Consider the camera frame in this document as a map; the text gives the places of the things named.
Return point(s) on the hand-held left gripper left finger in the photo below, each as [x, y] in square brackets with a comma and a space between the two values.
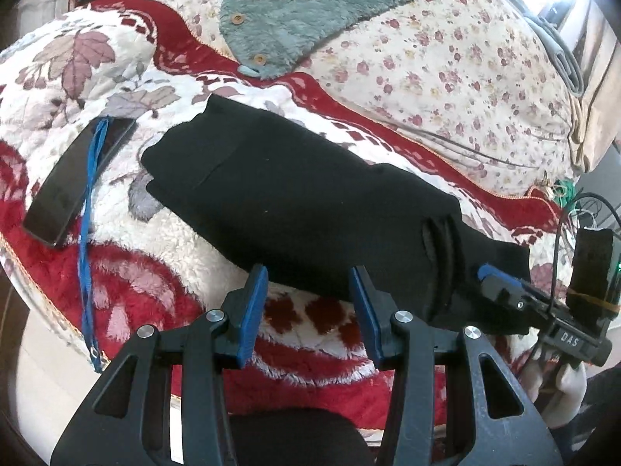
[252, 315]

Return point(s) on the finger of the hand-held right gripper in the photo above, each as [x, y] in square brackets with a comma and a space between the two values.
[504, 289]

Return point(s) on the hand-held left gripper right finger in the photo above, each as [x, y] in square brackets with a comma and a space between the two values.
[366, 320]

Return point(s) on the black pants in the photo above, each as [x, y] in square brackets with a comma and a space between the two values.
[291, 194]

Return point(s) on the person's right hand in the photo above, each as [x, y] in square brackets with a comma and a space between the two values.
[563, 393]

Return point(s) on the green cloth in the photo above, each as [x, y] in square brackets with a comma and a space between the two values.
[563, 191]

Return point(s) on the red and white plush blanket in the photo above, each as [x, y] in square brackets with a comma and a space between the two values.
[160, 252]

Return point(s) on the beige cloth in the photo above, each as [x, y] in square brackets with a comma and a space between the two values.
[596, 107]

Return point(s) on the floral quilt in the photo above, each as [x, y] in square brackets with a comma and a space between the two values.
[461, 82]

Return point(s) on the grey folded cloth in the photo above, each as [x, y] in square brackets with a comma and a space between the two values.
[558, 53]

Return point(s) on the black phone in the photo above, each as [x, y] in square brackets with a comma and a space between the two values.
[63, 189]

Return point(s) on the grey-green fleece garment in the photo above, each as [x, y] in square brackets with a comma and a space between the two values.
[339, 0]

